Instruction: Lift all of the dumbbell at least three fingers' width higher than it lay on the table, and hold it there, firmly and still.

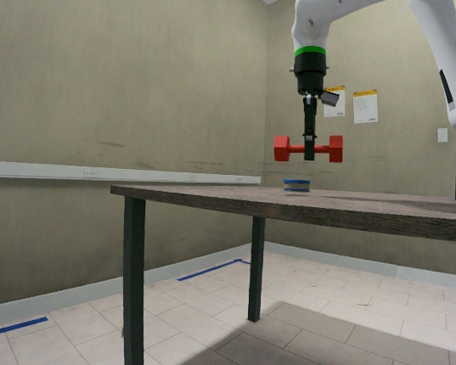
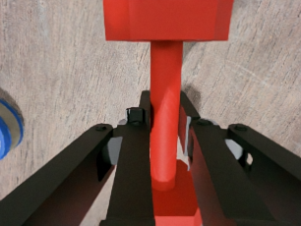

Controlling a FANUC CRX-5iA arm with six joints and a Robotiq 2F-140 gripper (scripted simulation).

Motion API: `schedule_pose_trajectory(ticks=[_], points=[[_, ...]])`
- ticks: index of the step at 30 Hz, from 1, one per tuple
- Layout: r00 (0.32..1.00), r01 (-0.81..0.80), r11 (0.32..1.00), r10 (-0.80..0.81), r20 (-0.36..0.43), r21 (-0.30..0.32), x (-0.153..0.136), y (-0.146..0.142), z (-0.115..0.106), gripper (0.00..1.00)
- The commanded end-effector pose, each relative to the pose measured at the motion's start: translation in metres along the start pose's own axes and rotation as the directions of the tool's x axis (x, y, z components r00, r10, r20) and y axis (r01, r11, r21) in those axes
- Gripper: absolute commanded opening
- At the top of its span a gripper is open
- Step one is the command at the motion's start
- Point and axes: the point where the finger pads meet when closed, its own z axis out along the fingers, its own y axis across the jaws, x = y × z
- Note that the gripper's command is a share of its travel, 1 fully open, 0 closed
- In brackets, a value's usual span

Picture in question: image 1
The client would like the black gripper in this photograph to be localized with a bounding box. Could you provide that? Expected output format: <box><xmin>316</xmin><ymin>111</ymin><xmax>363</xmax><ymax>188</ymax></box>
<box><xmin>297</xmin><ymin>71</ymin><xmax>324</xmax><ymax>160</ymax></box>

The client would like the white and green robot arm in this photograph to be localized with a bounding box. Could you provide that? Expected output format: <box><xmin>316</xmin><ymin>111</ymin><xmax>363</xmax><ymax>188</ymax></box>
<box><xmin>289</xmin><ymin>0</ymin><xmax>456</xmax><ymax>130</ymax></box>

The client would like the red dumbbell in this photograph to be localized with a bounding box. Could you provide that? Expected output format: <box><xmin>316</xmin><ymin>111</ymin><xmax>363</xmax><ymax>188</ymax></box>
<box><xmin>273</xmin><ymin>136</ymin><xmax>343</xmax><ymax>163</ymax></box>

